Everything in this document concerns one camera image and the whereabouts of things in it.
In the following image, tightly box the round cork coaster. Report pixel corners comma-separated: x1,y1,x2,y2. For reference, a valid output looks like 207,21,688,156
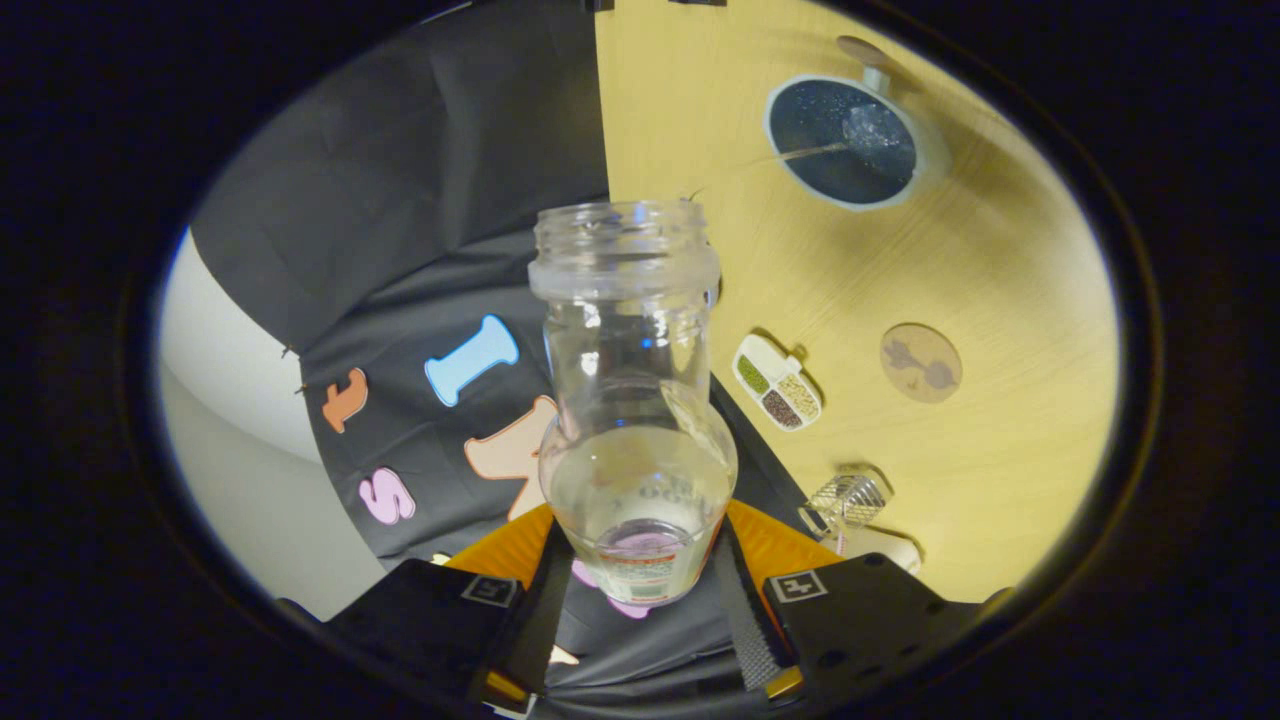
880,322,964,404

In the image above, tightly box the white divided snack tray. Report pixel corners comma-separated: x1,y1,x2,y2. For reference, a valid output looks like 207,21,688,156
732,333,823,432

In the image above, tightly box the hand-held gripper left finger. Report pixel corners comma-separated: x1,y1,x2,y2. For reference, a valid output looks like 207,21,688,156
325,503,576,716

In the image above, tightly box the black backdrop cloth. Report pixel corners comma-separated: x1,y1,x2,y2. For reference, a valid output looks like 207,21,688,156
190,0,801,720

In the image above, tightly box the clear glass juice bottle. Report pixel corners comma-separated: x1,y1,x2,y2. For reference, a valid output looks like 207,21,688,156
528,202,739,608

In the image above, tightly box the wooden table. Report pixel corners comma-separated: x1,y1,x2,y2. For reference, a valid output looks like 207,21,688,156
595,0,1121,606

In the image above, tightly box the speckled cup with wooden handle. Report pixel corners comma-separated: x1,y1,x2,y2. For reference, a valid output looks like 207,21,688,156
763,35,946,213

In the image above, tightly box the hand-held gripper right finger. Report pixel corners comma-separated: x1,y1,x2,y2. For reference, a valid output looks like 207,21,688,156
715,500,979,706

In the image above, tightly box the small wire mesh basket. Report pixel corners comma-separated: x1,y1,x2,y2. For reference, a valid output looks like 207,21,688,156
798,470,891,541

